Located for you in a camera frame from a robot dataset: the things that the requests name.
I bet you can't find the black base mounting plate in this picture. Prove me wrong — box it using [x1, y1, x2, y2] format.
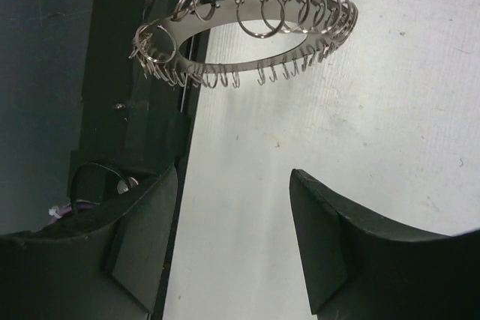
[1, 0, 199, 234]

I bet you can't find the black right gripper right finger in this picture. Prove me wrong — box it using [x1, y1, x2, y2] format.
[289, 169, 479, 316]

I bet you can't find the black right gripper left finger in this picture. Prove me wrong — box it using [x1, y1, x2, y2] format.
[1, 167, 178, 315]

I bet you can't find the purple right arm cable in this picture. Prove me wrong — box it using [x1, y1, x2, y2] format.
[48, 202, 95, 223]

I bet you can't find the metal disc with keyrings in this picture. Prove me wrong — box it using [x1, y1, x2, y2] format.
[129, 0, 359, 89]

